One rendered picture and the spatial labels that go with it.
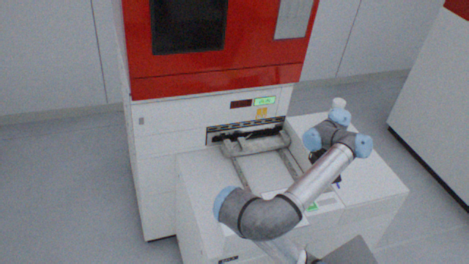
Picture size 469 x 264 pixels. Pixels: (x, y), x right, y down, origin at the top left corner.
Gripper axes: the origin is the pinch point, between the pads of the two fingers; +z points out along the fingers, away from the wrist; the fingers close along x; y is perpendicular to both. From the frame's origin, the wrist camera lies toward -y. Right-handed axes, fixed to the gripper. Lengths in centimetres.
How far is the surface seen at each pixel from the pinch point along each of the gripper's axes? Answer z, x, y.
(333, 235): 36.0, -15.9, -4.0
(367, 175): 14.2, -35.5, 9.3
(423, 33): 56, -262, 207
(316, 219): 18.9, -2.1, -4.0
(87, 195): 111, 98, 113
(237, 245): 23.5, 34.0, -4.0
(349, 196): 14.2, -19.5, 0.3
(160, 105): -4, 53, 59
